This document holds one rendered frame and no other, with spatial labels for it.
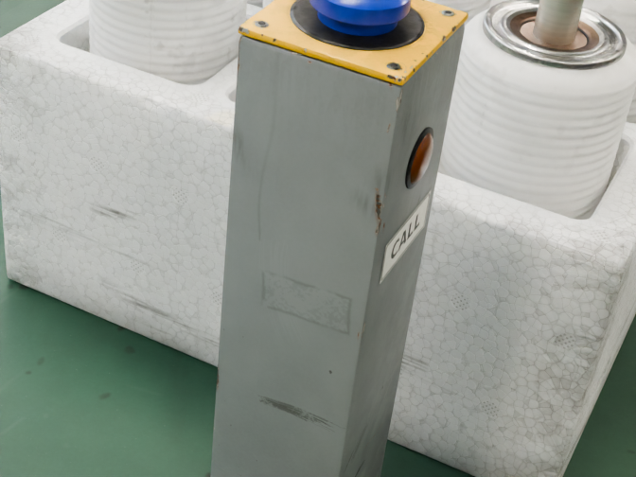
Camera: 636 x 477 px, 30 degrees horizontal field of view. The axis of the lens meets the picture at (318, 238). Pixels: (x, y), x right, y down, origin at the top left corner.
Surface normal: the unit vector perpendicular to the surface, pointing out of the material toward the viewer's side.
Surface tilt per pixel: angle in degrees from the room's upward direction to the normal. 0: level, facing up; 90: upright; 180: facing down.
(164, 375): 0
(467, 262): 90
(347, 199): 90
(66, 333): 0
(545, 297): 90
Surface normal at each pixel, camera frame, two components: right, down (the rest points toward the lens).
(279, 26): 0.10, -0.80
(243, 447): -0.44, 0.49
